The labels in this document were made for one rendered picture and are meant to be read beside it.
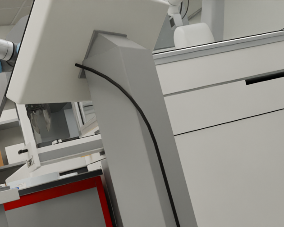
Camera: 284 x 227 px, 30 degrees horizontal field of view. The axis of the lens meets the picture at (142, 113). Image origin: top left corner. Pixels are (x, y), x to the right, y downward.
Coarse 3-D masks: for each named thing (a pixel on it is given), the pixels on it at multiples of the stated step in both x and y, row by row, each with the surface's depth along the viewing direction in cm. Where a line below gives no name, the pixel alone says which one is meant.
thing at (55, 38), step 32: (64, 0) 119; (96, 0) 129; (128, 0) 140; (160, 0) 155; (32, 32) 119; (64, 32) 124; (96, 32) 134; (128, 32) 147; (32, 64) 120; (64, 64) 130; (32, 96) 125; (64, 96) 135
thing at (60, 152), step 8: (88, 136) 219; (96, 136) 220; (56, 144) 214; (64, 144) 215; (72, 144) 216; (80, 144) 217; (88, 144) 218; (96, 144) 219; (40, 152) 212; (48, 152) 212; (56, 152) 213; (64, 152) 214; (72, 152) 215; (80, 152) 216; (88, 152) 221; (96, 152) 240; (40, 160) 211; (48, 160) 212; (56, 160) 219; (64, 160) 238
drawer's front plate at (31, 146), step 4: (28, 144) 215; (32, 144) 209; (24, 148) 230; (28, 148) 218; (32, 148) 209; (36, 148) 209; (28, 152) 221; (32, 152) 209; (36, 152) 209; (28, 156) 223; (32, 156) 212; (36, 156) 209; (32, 160) 214; (36, 160) 209; (36, 164) 208; (40, 164) 209; (28, 168) 232; (32, 168) 219; (36, 168) 211; (28, 172) 235
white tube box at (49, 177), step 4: (56, 172) 246; (40, 176) 246; (44, 176) 246; (48, 176) 246; (52, 176) 246; (56, 176) 246; (32, 180) 245; (36, 180) 245; (40, 180) 245; (44, 180) 245; (48, 180) 246; (52, 180) 246; (32, 184) 245; (36, 184) 245
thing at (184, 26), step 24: (168, 0) 194; (192, 0) 197; (216, 0) 201; (240, 0) 204; (264, 0) 207; (168, 24) 193; (192, 24) 196; (216, 24) 199; (240, 24) 202; (264, 24) 205; (168, 48) 191
